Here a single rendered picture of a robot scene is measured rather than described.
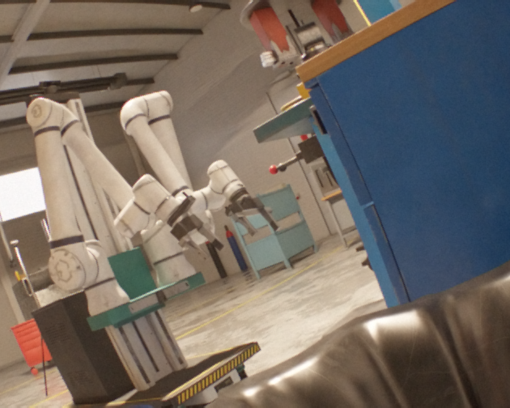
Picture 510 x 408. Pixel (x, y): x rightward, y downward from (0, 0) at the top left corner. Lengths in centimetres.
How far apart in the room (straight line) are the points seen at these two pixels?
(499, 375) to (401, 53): 42
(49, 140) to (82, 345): 92
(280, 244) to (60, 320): 826
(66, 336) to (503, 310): 220
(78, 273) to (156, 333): 71
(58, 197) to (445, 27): 161
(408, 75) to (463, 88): 8
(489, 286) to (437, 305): 5
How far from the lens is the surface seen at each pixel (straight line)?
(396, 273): 71
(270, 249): 1051
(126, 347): 233
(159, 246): 243
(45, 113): 202
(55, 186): 198
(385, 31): 66
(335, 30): 280
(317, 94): 71
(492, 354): 40
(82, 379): 250
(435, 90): 64
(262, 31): 267
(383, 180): 68
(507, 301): 41
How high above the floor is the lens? 76
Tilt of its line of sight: 4 degrees up
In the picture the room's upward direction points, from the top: 24 degrees counter-clockwise
